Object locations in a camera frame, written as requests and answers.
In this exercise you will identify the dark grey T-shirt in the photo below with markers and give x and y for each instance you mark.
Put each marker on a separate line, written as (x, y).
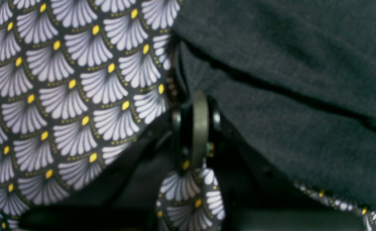
(296, 78)

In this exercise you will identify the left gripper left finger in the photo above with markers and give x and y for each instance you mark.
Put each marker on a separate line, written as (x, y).
(133, 179)

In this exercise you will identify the fan-patterned tablecloth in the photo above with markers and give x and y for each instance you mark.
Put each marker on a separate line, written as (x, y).
(79, 82)

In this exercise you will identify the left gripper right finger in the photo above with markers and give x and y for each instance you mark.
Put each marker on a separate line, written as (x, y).
(247, 179)

